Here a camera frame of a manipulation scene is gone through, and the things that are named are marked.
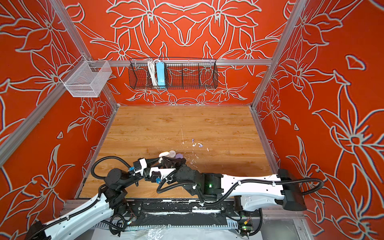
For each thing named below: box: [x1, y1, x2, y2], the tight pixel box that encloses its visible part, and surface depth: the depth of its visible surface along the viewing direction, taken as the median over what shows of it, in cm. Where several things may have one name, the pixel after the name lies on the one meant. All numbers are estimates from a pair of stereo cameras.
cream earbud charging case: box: [158, 151, 170, 158], surface depth 66 cm
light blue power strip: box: [156, 62, 166, 86], surface depth 91 cm
